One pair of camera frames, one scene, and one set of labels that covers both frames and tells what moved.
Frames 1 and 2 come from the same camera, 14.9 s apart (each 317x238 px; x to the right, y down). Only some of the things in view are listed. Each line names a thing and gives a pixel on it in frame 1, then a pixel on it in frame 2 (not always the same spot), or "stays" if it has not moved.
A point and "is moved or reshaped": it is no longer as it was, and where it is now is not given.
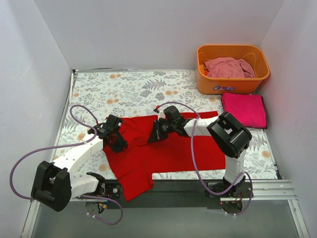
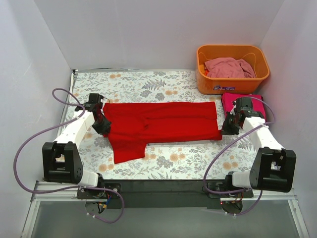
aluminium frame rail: x=281 y=190 stays
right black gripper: x=156 y=131 -> x=228 y=127
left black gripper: x=118 y=143 -> x=103 y=126
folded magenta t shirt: x=248 y=109 stays
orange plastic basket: x=231 y=69 stays
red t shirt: x=134 y=167 is moved or reshaped
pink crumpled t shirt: x=229 y=67 stays
